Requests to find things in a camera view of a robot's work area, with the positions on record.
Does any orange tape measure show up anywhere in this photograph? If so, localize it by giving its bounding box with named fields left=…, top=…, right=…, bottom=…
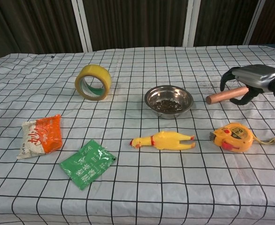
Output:
left=209, top=122, right=254, bottom=153

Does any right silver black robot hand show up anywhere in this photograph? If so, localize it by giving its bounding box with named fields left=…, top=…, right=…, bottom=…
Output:
left=219, top=63, right=275, bottom=106

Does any white black checkered tablecloth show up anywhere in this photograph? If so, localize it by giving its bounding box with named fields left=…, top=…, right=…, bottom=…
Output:
left=0, top=44, right=275, bottom=225

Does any orange white snack packet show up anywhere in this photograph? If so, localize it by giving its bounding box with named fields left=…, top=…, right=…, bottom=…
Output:
left=16, top=114, right=63, bottom=160

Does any yellow rubber chicken toy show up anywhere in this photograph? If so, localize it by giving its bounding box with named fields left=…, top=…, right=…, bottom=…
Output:
left=130, top=130, right=196, bottom=151

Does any wooden rolling pin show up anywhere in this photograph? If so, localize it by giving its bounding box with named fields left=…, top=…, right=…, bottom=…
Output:
left=206, top=86, right=249, bottom=104

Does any white double partition post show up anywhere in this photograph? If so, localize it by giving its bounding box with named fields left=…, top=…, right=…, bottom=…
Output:
left=71, top=0, right=93, bottom=53

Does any yellow tape roll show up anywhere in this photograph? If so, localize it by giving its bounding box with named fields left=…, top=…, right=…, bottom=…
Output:
left=75, top=64, right=112, bottom=102

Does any tape measure wrist cord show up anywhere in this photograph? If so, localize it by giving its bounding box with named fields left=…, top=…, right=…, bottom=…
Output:
left=252, top=137, right=275, bottom=146

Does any metal bowl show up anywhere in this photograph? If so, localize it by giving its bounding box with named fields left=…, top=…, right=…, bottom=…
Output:
left=144, top=85, right=194, bottom=120

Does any green tea packet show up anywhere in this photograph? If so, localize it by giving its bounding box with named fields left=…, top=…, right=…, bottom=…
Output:
left=59, top=139, right=116, bottom=191

